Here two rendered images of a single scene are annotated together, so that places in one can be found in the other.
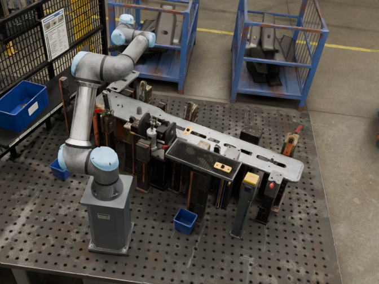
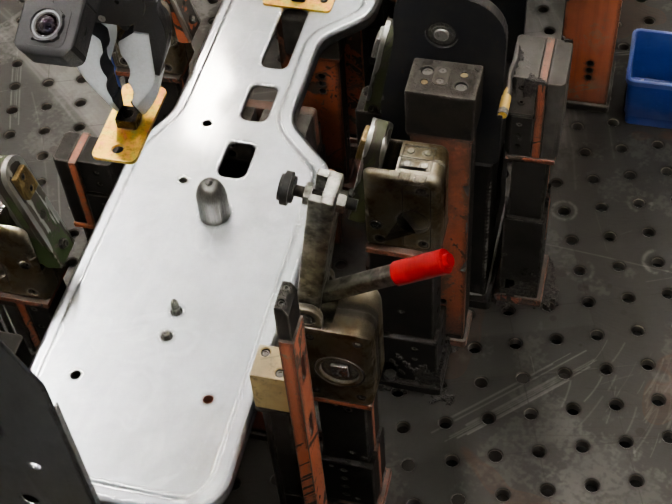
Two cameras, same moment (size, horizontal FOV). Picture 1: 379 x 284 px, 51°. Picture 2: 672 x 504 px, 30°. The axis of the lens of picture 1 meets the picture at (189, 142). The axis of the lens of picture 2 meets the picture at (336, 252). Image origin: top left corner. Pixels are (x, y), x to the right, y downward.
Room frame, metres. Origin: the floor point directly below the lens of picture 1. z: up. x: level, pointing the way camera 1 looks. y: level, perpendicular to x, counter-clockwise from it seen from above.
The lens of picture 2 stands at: (1.88, 1.18, 1.97)
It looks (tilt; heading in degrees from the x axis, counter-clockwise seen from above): 51 degrees down; 267
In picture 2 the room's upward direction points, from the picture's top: 5 degrees counter-clockwise
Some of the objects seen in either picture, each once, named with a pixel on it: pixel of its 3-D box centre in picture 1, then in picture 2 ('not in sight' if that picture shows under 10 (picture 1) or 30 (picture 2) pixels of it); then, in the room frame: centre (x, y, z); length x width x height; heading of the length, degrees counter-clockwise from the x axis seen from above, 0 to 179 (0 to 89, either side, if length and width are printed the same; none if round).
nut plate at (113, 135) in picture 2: not in sight; (129, 118); (2.00, 0.44, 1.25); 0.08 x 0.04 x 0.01; 69
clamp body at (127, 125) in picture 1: (130, 147); (410, 274); (1.76, 0.36, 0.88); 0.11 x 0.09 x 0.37; 159
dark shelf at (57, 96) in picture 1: (45, 100); not in sight; (1.97, 0.93, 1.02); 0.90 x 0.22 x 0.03; 159
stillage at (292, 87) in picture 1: (271, 41); not in sight; (4.14, -0.80, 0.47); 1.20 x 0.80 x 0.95; 179
